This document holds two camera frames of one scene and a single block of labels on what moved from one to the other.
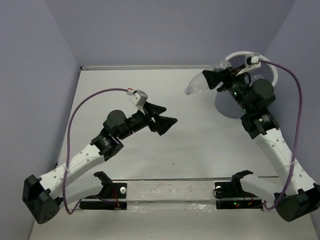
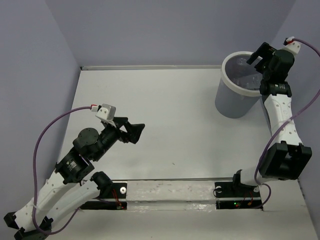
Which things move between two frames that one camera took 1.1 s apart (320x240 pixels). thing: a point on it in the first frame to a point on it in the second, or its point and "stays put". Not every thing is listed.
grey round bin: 225,101 stays put
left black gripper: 161,124 to 135,130
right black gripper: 228,75 to 267,51
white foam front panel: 195,195 stays put
